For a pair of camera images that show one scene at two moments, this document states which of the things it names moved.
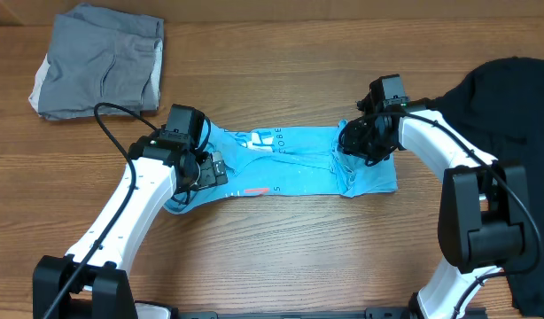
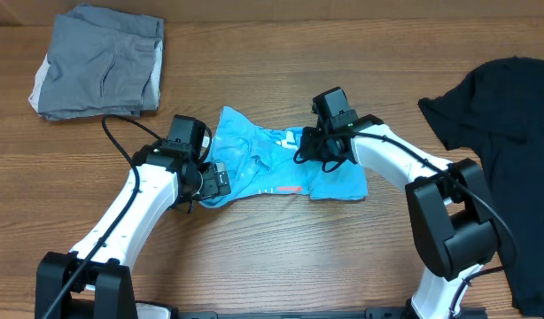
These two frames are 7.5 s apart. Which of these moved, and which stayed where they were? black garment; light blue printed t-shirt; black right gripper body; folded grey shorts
Moved: black right gripper body; light blue printed t-shirt
Stayed: black garment; folded grey shorts
